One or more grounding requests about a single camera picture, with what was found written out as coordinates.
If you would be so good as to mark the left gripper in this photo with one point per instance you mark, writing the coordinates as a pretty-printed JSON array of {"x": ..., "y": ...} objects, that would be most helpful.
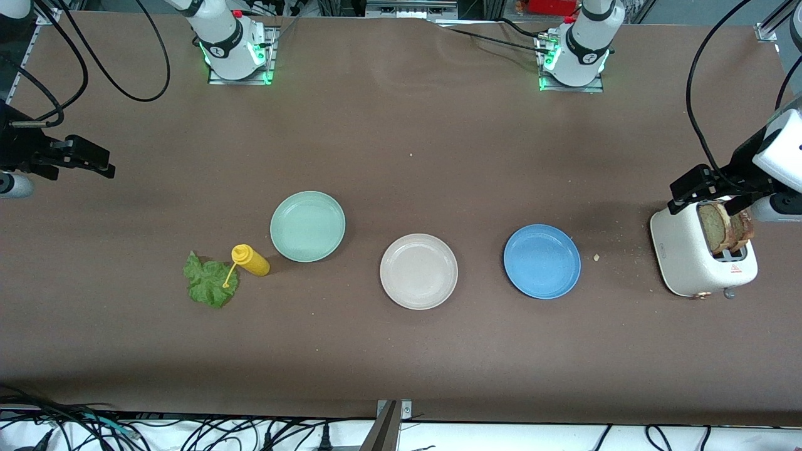
[{"x": 744, "y": 161}]

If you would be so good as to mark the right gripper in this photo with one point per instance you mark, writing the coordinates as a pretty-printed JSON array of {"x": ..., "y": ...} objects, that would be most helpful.
[{"x": 17, "y": 148}]

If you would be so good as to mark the toasted bread slice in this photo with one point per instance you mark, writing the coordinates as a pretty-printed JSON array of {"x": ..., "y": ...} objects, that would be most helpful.
[
  {"x": 742, "y": 232},
  {"x": 711, "y": 228}
]

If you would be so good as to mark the green lettuce leaf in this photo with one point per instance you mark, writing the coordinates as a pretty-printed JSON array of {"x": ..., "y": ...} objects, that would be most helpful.
[{"x": 207, "y": 289}]

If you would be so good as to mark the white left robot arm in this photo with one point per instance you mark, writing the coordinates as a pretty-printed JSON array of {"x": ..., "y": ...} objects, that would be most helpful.
[{"x": 583, "y": 56}]

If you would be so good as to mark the blue plate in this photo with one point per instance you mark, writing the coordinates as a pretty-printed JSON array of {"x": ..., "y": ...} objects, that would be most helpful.
[{"x": 542, "y": 262}]

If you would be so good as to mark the green plate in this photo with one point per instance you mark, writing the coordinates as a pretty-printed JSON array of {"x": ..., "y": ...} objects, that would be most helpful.
[{"x": 307, "y": 227}]

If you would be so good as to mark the beige plate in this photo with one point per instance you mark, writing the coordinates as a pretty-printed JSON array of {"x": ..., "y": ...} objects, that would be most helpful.
[{"x": 418, "y": 272}]

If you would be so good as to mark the white toaster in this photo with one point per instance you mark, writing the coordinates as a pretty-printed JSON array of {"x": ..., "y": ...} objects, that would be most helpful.
[{"x": 680, "y": 250}]

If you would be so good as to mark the yellow mustard squeeze bottle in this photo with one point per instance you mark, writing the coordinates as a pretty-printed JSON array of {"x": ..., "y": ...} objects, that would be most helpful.
[{"x": 254, "y": 263}]

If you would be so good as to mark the red box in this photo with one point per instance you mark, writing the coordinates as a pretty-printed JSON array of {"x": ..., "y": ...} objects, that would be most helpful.
[{"x": 545, "y": 6}]

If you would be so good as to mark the grey metal rack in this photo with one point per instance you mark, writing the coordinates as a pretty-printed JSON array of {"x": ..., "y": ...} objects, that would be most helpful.
[{"x": 410, "y": 7}]

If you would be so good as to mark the aluminium table edge rail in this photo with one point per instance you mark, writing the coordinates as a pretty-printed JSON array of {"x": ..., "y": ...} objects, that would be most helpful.
[{"x": 26, "y": 59}]

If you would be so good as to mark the aluminium corner bracket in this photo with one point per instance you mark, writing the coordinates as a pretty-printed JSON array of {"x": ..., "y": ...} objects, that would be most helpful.
[{"x": 49, "y": 17}]

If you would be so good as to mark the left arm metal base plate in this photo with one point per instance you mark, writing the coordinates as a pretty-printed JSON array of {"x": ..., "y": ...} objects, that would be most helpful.
[{"x": 595, "y": 89}]

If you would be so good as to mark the aluminium frame profile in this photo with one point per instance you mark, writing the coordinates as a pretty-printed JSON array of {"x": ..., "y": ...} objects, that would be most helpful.
[{"x": 765, "y": 32}]

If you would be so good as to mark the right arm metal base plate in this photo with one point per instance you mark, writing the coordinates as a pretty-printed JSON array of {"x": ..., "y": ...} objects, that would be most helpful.
[{"x": 270, "y": 44}]

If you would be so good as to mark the aluminium edge bracket profile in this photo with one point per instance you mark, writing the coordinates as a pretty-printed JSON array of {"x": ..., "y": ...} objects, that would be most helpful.
[{"x": 385, "y": 432}]

